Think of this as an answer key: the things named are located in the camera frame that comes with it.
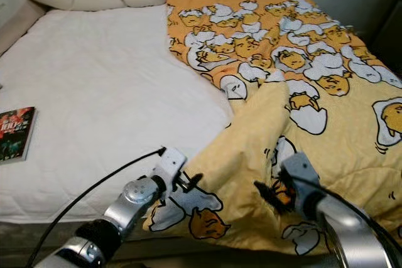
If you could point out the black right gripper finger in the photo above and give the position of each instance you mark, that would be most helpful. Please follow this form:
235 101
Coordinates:
266 190
272 204

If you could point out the dark book with red print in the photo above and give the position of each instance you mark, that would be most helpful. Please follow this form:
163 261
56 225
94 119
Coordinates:
16 133

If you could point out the yellow egg-print blanket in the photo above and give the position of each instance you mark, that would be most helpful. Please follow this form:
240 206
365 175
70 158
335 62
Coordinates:
276 42

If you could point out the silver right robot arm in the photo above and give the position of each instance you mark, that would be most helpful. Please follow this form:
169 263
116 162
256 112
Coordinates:
352 230

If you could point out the white quilted mattress cover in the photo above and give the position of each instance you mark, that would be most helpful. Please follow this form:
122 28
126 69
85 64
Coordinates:
113 105

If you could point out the beige printed cushion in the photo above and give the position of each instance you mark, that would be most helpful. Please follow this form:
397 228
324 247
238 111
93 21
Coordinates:
16 23

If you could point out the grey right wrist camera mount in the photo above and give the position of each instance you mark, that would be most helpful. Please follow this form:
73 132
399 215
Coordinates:
298 177

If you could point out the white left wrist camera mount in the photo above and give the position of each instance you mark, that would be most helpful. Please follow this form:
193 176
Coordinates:
171 162

